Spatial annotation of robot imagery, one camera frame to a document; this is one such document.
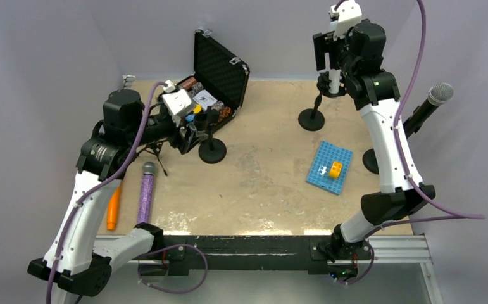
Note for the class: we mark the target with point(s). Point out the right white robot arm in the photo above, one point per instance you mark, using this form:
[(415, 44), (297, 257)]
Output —
[(376, 97)]

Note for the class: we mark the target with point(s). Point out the purple glitter microphone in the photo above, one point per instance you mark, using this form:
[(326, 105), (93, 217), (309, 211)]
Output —
[(146, 192)]

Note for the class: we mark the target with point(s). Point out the orange lego brick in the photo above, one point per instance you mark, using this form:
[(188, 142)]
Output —
[(335, 170)]

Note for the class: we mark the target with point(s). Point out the black poker chip case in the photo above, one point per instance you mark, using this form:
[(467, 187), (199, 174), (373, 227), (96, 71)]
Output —
[(220, 72)]

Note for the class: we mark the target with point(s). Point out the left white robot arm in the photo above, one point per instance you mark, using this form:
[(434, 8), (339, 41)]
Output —
[(75, 267)]

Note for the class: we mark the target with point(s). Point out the white microphone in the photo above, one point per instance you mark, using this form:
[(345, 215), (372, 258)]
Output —
[(335, 81)]

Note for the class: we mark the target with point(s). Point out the black tripod shock mount stand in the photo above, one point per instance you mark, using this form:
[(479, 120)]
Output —
[(154, 149)]

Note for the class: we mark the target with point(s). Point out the black microphone silver grille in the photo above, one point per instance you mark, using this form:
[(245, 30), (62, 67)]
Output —
[(439, 94)]

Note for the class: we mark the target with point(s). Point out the black round base clip stand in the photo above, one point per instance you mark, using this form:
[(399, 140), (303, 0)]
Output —
[(212, 150)]

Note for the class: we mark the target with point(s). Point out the orange microphone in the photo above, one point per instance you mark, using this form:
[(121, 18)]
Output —
[(113, 210)]

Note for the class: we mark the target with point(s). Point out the yellow round chip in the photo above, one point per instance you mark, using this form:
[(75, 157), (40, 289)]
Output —
[(197, 109)]

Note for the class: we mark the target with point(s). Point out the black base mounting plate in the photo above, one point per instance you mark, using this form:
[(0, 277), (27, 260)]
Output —
[(309, 253)]

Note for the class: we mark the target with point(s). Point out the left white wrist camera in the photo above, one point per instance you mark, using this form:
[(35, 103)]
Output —
[(177, 101)]

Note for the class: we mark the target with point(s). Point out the blue lego baseplate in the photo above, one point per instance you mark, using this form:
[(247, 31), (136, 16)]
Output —
[(321, 164)]

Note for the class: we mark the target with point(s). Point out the black shock mount round stand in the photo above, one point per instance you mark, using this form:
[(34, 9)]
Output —
[(312, 119)]

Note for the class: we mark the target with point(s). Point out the white card deck box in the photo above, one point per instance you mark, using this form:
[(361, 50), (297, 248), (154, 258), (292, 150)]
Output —
[(204, 99)]

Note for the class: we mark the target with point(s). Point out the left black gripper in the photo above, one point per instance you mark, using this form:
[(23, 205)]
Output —
[(176, 139)]

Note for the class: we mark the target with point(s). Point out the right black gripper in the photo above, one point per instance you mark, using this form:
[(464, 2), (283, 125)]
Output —
[(325, 42)]

